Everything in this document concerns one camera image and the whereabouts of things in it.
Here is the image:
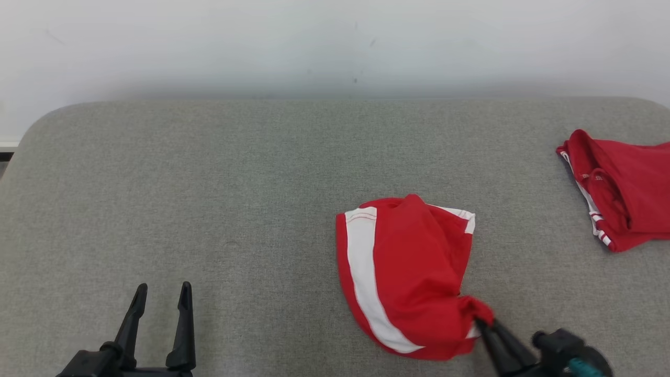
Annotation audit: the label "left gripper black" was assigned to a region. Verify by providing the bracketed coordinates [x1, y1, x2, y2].
[113, 281, 196, 377]

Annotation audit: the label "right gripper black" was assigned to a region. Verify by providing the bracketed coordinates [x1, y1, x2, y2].
[473, 318, 569, 377]

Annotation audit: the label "red shorts white stripe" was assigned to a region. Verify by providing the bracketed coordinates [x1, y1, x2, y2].
[336, 194, 495, 361]

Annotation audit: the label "red shirt white sleeves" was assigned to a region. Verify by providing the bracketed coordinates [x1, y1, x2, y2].
[556, 129, 670, 253]

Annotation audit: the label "right arm teal plug cable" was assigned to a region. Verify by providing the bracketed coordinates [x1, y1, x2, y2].
[568, 357, 608, 377]

